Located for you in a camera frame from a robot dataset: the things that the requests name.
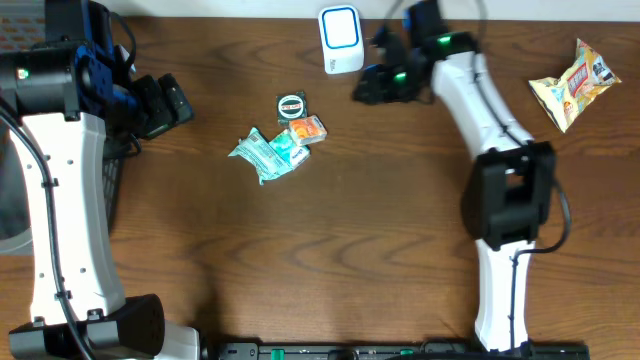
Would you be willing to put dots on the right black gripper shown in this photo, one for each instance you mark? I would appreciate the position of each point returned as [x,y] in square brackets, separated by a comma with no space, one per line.
[375,86]

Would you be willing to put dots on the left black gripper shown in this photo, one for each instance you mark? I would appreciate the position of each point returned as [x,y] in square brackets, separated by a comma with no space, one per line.
[163,114]

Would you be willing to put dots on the small orange box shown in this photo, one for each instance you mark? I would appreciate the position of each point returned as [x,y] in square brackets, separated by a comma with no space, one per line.
[309,130]

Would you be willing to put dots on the dark green round-logo packet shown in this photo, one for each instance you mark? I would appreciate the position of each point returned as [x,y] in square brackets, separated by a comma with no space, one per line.
[291,107]

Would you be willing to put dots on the teal white candy packet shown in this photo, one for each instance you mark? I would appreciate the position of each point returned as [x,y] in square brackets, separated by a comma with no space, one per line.
[285,146]

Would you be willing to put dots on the yellow snack bag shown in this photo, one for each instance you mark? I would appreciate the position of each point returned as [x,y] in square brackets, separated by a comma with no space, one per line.
[566,97]

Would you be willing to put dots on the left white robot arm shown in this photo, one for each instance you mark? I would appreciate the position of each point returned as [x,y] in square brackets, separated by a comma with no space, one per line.
[73,103]

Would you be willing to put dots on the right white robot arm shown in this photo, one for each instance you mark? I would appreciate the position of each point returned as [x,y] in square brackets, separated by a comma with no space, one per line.
[507,197]

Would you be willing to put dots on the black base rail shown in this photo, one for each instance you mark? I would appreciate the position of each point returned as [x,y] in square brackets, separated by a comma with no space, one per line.
[439,349]

